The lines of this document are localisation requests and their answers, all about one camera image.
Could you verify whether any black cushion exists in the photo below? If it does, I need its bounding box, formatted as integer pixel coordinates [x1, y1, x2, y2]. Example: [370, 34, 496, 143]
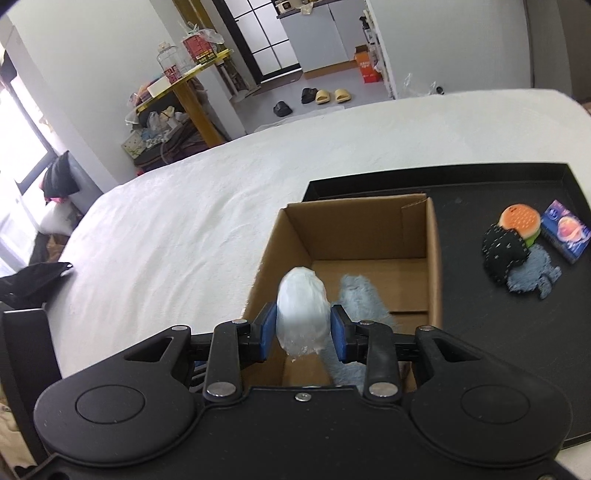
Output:
[41, 150, 102, 204]

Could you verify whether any grey-blue fluffy plush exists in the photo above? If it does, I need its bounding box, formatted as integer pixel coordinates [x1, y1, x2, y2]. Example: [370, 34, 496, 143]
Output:
[318, 273, 402, 387]

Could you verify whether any brown cardboard box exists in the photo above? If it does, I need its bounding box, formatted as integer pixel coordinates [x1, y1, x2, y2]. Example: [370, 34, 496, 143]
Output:
[242, 193, 444, 393]

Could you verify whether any orange cardboard box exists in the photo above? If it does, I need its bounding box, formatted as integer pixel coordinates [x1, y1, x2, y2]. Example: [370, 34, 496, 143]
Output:
[355, 46, 385, 84]

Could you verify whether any white plastic-wrapped soft ball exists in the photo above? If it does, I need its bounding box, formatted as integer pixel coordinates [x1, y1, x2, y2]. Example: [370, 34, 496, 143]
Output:
[276, 267, 332, 357]

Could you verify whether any black cloth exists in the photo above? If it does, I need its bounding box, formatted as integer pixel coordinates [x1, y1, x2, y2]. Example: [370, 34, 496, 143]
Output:
[0, 262, 75, 305]

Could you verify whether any grey kitchen cabinet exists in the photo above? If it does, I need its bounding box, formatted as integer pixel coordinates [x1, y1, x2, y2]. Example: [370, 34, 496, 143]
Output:
[281, 0, 370, 79]

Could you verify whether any white bed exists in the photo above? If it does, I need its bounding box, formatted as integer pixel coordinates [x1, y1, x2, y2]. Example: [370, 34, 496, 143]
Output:
[46, 87, 591, 472]

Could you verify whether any blue-grey towel cloth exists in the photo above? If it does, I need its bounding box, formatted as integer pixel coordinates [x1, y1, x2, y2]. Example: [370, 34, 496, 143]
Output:
[508, 244, 561, 301]

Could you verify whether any glass jar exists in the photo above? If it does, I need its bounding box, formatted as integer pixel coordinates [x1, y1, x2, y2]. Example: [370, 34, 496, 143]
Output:
[157, 42, 181, 86]

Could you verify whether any clear plastic bag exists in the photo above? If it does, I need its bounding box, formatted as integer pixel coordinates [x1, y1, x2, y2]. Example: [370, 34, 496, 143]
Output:
[187, 25, 227, 47]

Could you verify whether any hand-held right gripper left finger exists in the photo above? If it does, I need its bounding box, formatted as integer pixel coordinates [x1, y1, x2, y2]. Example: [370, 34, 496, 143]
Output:
[122, 302, 278, 400]

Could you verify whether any orange watermelon slice toy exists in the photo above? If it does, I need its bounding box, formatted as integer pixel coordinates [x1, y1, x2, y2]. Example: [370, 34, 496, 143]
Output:
[499, 204, 542, 245]

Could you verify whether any yellow table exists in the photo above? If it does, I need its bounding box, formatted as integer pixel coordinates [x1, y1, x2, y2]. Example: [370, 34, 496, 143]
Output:
[134, 48, 232, 148]

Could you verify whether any red box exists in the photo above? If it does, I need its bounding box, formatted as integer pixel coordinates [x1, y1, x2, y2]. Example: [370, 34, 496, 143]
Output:
[182, 34, 218, 65]

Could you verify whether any black tray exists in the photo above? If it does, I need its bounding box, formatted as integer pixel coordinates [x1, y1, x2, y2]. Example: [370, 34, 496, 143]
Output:
[302, 161, 591, 457]

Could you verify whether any clutter pile under table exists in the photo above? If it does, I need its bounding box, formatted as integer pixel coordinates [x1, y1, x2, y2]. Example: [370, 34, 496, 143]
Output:
[122, 106, 204, 167]

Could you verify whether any blue tissue packet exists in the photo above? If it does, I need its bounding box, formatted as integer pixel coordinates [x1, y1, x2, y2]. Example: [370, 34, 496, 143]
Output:
[540, 200, 591, 265]

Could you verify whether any black panel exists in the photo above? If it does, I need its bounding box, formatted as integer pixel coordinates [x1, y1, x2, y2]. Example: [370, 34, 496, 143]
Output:
[0, 307, 61, 462]

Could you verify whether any black patterned cloth pouch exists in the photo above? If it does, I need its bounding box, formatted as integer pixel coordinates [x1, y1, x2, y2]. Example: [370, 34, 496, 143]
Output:
[482, 224, 532, 288]

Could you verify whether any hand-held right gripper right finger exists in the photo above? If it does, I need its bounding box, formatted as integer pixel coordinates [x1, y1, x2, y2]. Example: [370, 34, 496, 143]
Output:
[330, 305, 482, 400]

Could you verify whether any black-framed glass door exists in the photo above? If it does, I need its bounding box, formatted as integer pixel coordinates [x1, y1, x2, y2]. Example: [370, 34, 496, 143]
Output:
[212, 0, 301, 84]

